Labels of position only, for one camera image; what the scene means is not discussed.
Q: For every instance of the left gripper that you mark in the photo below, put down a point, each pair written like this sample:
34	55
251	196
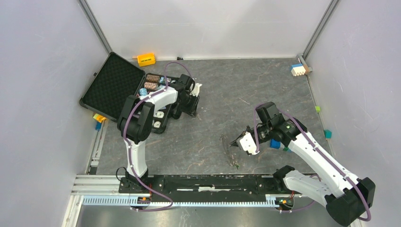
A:
191	110

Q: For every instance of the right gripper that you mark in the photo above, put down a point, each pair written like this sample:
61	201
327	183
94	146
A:
235	143

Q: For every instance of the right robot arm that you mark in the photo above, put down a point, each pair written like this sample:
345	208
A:
345	196

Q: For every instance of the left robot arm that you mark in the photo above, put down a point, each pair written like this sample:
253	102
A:
136	120

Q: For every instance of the blue green toy block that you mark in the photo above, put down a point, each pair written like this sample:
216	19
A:
278	145

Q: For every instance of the yellow toy block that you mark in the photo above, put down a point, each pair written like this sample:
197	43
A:
146	59

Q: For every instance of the black poker chip case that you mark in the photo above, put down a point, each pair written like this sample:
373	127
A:
116	80

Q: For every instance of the small teal cube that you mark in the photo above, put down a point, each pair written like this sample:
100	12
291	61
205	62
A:
327	134

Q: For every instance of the blue white toy block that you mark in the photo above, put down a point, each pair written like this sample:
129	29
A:
298	69

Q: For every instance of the yellow blue blocks at left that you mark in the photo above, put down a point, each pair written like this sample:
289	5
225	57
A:
99	121

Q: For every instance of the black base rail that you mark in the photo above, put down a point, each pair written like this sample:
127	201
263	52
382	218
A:
204	188

